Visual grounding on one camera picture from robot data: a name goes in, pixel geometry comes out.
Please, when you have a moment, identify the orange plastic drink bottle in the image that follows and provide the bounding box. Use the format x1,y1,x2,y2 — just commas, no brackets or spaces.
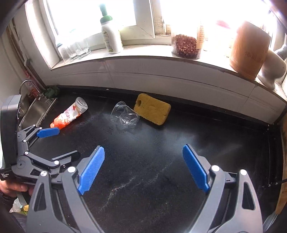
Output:
50,97,88,130

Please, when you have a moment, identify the clear crushed plastic cup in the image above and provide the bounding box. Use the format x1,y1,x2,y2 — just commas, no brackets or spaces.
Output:
110,101,140,130

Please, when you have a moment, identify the person's left hand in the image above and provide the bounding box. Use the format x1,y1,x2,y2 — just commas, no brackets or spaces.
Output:
0,180,34,198

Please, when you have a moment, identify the stainless steel sink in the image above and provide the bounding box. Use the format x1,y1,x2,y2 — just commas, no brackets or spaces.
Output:
18,96,57,131

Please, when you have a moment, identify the chrome faucet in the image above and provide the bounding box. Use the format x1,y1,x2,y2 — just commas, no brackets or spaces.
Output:
18,79,45,101

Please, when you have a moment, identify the dark green cloth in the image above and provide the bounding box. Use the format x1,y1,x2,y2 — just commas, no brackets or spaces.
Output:
44,86,60,99

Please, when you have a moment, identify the red detergent bottle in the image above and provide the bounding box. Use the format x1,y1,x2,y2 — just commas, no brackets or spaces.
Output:
26,80,41,99

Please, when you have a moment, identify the yellow brown sponge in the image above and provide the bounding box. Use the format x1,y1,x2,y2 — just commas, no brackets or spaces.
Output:
134,93,171,126

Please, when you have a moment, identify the clear drinking glass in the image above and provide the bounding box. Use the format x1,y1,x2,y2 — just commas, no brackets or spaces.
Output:
64,43,78,61
75,39,91,58

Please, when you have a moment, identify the white detergent bottle green cap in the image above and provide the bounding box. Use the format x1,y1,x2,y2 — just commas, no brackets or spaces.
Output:
100,4,124,54

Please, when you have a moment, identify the jar of red beans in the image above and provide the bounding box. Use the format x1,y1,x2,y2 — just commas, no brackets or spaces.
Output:
171,34,201,59

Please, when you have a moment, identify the white ceramic mortar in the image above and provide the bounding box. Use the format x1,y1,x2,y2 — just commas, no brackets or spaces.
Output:
257,44,286,90

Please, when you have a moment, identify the wooden utensil holder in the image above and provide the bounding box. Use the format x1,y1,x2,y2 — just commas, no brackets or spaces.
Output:
230,21,271,81

